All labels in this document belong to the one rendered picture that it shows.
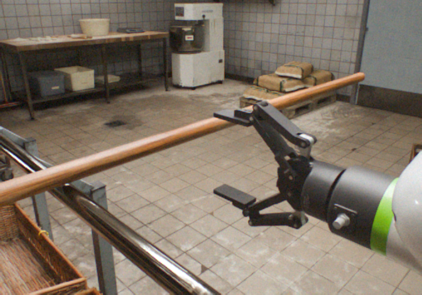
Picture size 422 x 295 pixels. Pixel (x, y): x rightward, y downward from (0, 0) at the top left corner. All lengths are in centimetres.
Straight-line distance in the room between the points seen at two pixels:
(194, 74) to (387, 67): 277
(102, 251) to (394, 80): 469
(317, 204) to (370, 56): 501
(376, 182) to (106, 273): 90
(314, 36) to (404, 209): 555
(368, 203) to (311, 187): 7
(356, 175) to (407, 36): 484
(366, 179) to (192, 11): 558
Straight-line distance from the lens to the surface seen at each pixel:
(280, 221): 57
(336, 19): 567
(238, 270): 221
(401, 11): 530
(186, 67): 598
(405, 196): 32
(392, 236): 45
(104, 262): 118
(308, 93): 101
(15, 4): 576
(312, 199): 49
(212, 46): 627
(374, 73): 546
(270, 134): 53
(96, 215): 51
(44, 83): 520
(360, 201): 46
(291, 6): 605
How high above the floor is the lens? 143
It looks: 21 degrees down
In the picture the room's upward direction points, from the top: straight up
